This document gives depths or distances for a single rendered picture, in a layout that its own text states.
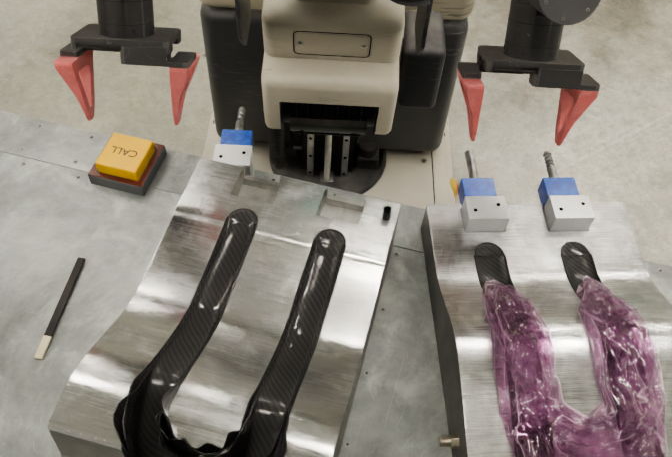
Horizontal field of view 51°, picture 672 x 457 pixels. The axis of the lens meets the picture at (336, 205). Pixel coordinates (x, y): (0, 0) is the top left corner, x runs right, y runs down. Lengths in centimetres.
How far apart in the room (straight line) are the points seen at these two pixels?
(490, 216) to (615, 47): 182
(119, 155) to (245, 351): 37
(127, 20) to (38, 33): 184
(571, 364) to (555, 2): 37
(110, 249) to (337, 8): 49
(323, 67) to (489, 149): 110
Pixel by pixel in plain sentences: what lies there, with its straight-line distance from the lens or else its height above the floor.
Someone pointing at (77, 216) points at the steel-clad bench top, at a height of 80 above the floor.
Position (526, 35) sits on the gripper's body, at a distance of 77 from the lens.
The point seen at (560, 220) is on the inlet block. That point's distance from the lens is 92.
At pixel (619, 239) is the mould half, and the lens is 96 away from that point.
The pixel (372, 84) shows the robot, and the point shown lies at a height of 80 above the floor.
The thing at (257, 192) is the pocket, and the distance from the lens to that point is 91.
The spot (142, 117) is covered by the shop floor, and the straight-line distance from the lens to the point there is 223.
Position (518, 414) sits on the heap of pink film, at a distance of 75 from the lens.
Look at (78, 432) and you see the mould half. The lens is 72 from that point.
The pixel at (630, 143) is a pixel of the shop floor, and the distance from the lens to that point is 234.
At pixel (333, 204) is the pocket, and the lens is 89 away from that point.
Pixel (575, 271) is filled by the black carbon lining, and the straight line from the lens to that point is 92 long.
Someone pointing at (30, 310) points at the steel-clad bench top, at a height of 80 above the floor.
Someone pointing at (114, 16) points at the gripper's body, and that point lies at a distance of 78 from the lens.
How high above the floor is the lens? 158
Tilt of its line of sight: 53 degrees down
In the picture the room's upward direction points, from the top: 4 degrees clockwise
